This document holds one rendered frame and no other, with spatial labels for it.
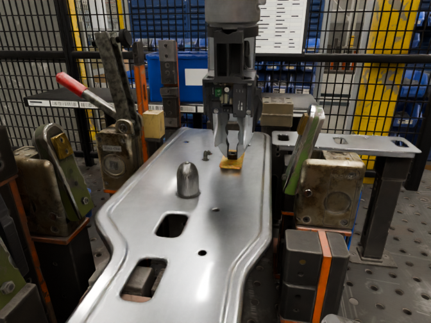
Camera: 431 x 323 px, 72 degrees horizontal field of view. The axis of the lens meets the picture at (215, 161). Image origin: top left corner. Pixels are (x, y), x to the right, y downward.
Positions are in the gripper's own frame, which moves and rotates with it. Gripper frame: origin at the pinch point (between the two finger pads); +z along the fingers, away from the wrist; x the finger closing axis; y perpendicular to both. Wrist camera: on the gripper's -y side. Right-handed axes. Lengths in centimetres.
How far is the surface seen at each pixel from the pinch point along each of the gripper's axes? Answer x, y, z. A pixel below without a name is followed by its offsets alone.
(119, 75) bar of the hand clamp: -19.3, -0.3, -12.1
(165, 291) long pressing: -2.5, 30.3, -0.6
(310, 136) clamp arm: 11.8, 6.5, -5.9
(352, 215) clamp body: 19.2, 8.6, 5.6
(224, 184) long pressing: -0.2, 9.0, 1.6
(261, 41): 2, -56, -11
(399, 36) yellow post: 44, -60, -12
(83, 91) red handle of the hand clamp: -26.7, -0.3, -9.2
